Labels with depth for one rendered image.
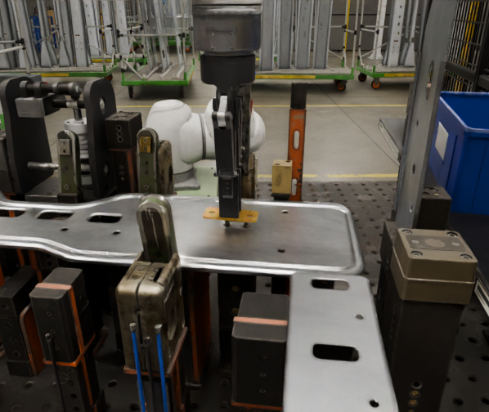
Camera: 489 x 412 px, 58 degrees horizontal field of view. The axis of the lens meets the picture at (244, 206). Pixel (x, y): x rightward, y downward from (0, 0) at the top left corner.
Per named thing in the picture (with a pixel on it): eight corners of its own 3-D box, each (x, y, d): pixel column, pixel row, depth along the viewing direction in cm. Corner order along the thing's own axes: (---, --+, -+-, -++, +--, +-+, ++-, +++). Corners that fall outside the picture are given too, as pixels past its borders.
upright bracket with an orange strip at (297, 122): (280, 320, 95) (290, 82, 75) (280, 316, 97) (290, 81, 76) (293, 322, 95) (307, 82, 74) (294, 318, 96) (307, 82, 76)
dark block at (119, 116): (127, 299, 102) (103, 118, 85) (137, 282, 109) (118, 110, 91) (148, 301, 102) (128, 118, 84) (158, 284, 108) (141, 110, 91)
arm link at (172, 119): (145, 158, 157) (140, 96, 148) (197, 155, 161) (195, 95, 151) (147, 176, 143) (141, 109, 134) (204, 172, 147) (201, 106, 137)
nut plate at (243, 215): (201, 218, 68) (201, 211, 68) (207, 208, 72) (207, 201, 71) (256, 223, 67) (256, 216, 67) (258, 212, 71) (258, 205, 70)
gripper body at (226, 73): (206, 50, 64) (208, 114, 68) (193, 55, 56) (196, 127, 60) (258, 50, 63) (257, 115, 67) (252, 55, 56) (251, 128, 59)
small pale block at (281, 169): (267, 333, 92) (271, 165, 77) (268, 321, 95) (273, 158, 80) (284, 333, 92) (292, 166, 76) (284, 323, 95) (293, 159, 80)
